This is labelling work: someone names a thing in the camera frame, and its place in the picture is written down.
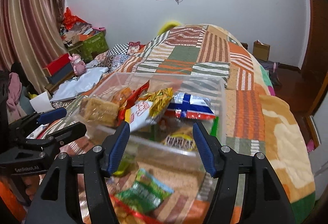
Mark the pile of papers and boxes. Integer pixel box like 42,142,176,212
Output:
59,21,107,46

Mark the white sliding door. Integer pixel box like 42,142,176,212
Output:
307,101,328,201

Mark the pink plush toy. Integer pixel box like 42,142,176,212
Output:
69,54,86,76

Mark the blue white red snack packet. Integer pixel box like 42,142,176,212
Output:
166,92,217,120

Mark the dark clothes heap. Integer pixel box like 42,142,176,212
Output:
261,61,282,86

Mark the wooden door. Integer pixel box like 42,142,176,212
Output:
298,0,328,122

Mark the lime green snack packet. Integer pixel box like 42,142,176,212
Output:
113,152,136,177

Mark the white paper box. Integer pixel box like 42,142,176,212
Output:
29,91,53,113

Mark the brown crispy snack packet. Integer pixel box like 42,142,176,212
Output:
79,97,121,127

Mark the checkered floral cloth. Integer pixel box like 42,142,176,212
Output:
88,41,146,73

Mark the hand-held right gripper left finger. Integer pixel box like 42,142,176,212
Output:
24,121,131,224

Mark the red box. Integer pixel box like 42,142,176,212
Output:
43,53,73,76

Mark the yellow hoop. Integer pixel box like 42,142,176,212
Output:
157,20,181,35

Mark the patchwork striped blanket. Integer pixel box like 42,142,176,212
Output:
26,24,315,224

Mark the green white snack packet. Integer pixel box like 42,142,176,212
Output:
115,169,175,214

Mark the red plastic bag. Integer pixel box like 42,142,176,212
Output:
63,7,85,31

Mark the grey box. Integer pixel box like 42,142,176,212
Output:
47,62,76,85

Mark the black cloth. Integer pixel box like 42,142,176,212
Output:
10,62,28,78

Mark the striped pink beige curtain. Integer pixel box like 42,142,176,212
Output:
0,0,64,94

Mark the pink cloth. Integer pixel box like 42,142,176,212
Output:
6,72,23,117

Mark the orange snack packet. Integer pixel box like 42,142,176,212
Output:
111,80,150,112

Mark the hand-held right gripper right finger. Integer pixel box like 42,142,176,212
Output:
192,122,298,224

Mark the green patterned box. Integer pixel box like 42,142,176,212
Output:
68,32,109,63

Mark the light blue cloth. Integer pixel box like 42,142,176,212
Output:
50,66,109,103

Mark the red edged snack packet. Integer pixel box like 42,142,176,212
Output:
108,194,164,224

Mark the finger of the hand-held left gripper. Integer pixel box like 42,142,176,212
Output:
26,122,88,149
8,108,67,138

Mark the yellow stick snack packet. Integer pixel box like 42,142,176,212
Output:
147,88,175,119

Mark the clear plastic container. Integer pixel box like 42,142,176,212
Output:
77,72,227,224

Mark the brown paper bag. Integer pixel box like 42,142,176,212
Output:
253,40,271,62

